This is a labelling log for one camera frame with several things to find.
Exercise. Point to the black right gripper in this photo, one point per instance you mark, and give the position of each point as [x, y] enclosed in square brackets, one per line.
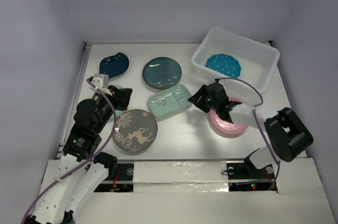
[118, 98]

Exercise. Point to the white plastic bin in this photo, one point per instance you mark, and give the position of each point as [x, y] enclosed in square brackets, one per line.
[258, 61]

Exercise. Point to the aluminium side rail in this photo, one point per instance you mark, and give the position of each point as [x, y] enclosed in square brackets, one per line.
[74, 99]

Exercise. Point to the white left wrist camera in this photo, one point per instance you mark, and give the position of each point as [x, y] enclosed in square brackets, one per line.
[100, 80]

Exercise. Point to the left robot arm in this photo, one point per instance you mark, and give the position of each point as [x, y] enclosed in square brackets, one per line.
[84, 164]

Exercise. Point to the dark teal round plate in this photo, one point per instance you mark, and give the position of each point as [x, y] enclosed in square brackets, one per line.
[162, 73]

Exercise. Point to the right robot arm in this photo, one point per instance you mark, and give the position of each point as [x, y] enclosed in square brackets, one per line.
[284, 134]

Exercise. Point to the blue scalloped dotted plate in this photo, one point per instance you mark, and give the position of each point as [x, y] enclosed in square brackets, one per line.
[224, 64]

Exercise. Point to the mint rectangular divided plate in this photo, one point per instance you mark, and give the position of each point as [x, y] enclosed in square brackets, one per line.
[169, 101]

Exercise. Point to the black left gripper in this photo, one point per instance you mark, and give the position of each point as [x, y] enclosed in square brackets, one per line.
[213, 93]

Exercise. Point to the pink round plate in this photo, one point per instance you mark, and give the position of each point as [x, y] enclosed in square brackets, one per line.
[225, 128]

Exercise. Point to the grey reindeer round plate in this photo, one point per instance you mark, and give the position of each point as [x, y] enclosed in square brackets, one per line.
[135, 130]

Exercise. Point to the dark blue leaf-shaped plate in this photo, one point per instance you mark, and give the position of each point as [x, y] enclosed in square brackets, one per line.
[114, 65]

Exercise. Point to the mint green flower plate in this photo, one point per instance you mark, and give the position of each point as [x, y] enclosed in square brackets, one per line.
[120, 98]

